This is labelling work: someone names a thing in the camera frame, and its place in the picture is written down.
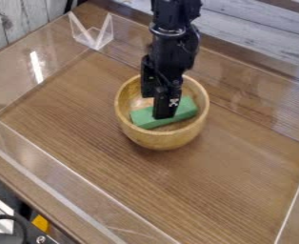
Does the clear acrylic corner bracket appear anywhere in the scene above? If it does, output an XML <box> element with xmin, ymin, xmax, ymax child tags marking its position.
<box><xmin>68</xmin><ymin>12</ymin><xmax>115</xmax><ymax>51</ymax></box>

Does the black cable bottom left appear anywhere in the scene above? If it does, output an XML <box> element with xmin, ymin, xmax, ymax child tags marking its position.
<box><xmin>0</xmin><ymin>214</ymin><xmax>32</xmax><ymax>244</ymax></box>

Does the clear acrylic tray wall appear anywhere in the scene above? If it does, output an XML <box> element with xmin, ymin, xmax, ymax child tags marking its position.
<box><xmin>0</xmin><ymin>118</ymin><xmax>180</xmax><ymax>244</ymax></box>

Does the green rectangular block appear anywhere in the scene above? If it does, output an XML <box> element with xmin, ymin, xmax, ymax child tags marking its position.
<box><xmin>130</xmin><ymin>96</ymin><xmax>199</xmax><ymax>130</ymax></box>

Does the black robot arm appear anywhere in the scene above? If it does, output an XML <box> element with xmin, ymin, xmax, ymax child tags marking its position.
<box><xmin>142</xmin><ymin>0</ymin><xmax>203</xmax><ymax>119</ymax></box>

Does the brown wooden bowl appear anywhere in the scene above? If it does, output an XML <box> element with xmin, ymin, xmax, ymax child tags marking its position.
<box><xmin>115</xmin><ymin>75</ymin><xmax>210</xmax><ymax>151</ymax></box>

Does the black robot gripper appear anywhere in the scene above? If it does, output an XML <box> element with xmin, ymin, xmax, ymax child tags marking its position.
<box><xmin>142</xmin><ymin>25</ymin><xmax>202</xmax><ymax>119</ymax></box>

